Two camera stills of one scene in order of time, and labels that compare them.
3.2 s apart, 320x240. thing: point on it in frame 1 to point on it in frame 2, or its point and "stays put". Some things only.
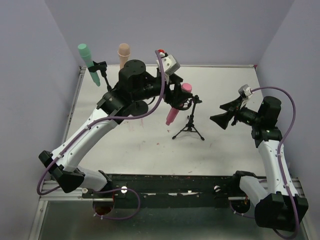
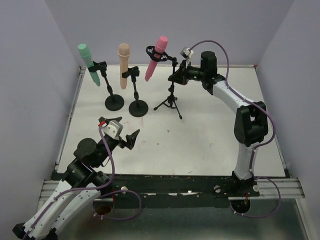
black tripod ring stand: [190, 126] to [162, 57]
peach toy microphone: [123, 51] stays put
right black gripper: [235, 114] to [180, 75]
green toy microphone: [84, 51] stays put
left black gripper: [175, 90] to [120, 141]
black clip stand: [138, 108] stays put
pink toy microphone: [186, 87] to [160, 45]
